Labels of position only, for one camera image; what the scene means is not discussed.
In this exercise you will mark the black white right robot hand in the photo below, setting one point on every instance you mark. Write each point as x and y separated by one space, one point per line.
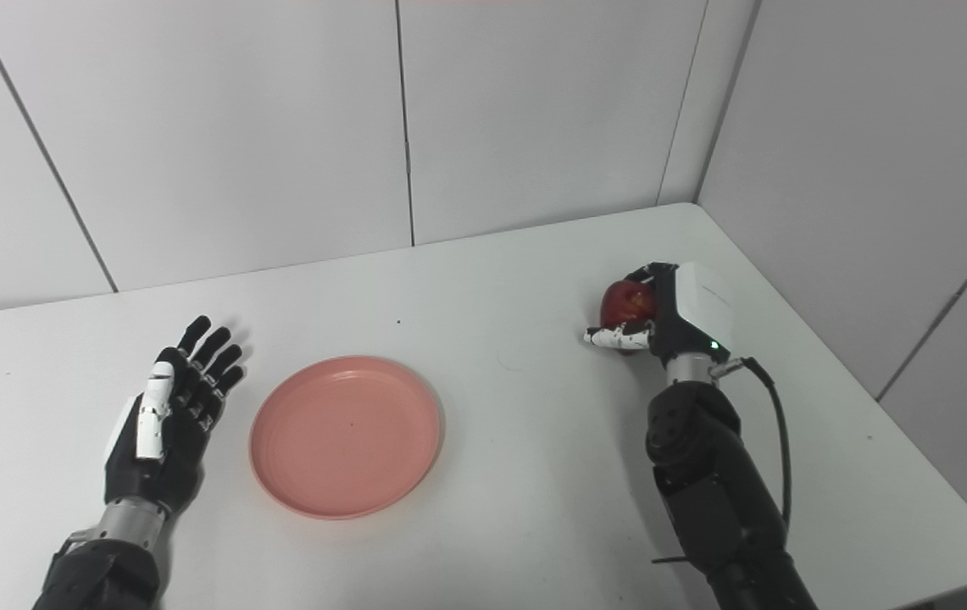
699 309

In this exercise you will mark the red apple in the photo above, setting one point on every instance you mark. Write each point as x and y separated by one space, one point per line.
623 303

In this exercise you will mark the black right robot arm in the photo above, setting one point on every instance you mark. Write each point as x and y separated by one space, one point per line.
703 474

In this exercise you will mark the pink round plate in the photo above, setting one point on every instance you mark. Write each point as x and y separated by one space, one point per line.
346 436

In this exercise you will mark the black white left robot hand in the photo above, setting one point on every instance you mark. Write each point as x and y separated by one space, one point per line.
157 474

